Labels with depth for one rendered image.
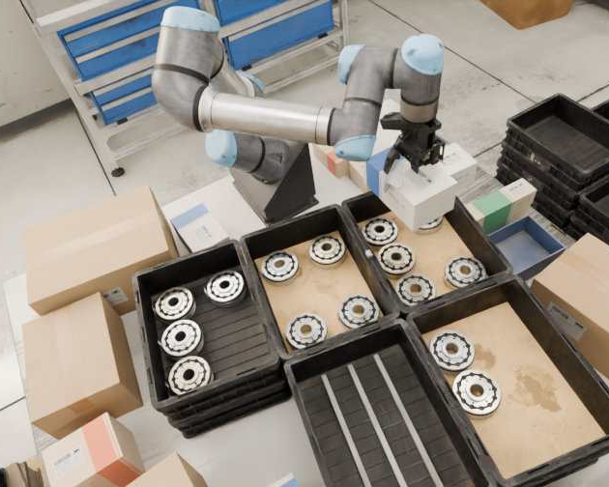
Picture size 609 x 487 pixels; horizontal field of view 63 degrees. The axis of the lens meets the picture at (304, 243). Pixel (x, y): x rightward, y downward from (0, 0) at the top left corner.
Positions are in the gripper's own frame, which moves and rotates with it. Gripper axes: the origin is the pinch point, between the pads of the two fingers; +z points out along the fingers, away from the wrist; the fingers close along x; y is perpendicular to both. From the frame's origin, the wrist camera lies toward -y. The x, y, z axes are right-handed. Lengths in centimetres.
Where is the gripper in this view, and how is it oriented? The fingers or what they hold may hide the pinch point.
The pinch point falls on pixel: (408, 177)
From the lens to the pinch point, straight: 122.0
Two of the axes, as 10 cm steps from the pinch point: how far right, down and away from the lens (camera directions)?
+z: 1.2, 6.1, 7.8
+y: 5.0, 6.4, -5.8
